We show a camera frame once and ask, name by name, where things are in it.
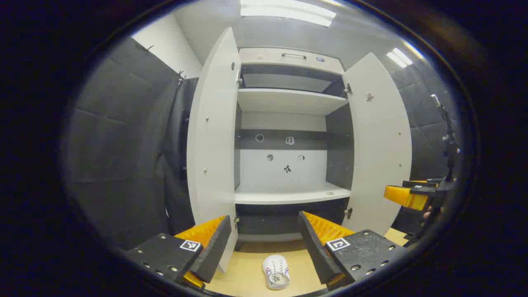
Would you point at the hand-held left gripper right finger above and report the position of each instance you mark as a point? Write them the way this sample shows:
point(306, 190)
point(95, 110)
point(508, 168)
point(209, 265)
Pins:
point(317, 251)

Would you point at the black quilted cloth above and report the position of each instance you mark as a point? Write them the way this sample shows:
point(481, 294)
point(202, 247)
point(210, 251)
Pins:
point(115, 144)
point(420, 123)

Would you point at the small ceiling light panel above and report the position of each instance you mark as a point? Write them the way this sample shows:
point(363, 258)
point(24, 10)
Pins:
point(399, 57)

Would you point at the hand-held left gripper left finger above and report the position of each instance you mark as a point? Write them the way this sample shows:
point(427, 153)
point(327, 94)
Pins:
point(214, 251)

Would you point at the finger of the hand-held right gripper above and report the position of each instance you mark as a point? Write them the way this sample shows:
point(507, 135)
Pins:
point(420, 182)
point(406, 197)

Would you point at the white cabinet door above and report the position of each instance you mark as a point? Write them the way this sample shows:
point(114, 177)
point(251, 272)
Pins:
point(379, 156)
point(214, 144)

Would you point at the white shoe cabinet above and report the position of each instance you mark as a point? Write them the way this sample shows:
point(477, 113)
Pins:
point(284, 101)

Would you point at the white canvas shoe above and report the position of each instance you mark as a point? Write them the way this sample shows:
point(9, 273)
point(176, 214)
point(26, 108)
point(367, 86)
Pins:
point(275, 268)

